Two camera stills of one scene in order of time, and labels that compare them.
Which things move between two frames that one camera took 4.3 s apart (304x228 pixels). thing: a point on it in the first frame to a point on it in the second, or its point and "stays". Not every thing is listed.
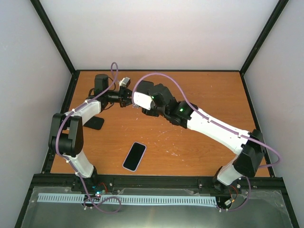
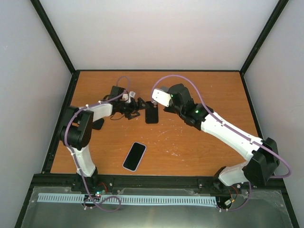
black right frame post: (279, 9) stays
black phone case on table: (95, 122) stays
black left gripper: (123, 96) to (134, 108)
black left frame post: (40, 9) stays
